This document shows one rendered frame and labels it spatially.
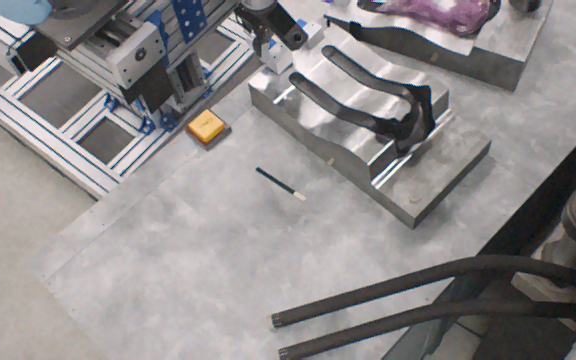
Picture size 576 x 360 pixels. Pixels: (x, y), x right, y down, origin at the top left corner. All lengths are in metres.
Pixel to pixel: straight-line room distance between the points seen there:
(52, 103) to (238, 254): 1.33
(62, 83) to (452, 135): 1.59
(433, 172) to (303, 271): 0.35
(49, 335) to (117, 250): 0.94
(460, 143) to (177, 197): 0.64
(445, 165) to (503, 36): 0.35
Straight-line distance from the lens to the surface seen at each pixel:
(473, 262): 1.32
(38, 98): 2.66
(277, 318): 1.37
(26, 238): 2.62
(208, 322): 1.42
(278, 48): 1.56
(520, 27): 1.68
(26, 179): 2.74
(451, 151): 1.51
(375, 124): 1.47
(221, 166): 1.57
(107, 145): 2.44
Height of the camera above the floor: 2.12
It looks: 59 degrees down
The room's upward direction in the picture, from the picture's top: 9 degrees counter-clockwise
